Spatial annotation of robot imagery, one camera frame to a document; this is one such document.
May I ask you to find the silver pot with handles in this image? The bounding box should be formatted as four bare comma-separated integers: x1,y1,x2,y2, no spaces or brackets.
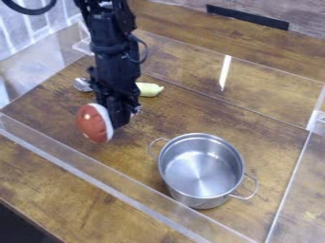
149,133,260,210

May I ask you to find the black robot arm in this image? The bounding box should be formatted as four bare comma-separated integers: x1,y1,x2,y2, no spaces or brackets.
74,0,142,129

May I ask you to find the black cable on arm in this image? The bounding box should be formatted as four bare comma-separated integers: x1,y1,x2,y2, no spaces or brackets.
125,32,150,65

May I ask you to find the clear acrylic triangle stand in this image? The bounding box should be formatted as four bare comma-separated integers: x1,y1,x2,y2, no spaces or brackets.
73,20,94,56

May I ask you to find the red and white plush mushroom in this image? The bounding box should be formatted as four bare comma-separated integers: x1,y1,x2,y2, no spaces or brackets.
77,103,114,143

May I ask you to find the spoon with yellow handle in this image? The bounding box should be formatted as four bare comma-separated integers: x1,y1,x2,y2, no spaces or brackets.
73,78,164,97

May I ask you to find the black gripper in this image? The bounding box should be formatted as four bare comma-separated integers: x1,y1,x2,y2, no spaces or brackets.
88,58,141,129

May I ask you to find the black wall strip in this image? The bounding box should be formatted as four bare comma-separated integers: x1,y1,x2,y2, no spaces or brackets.
207,4,290,30

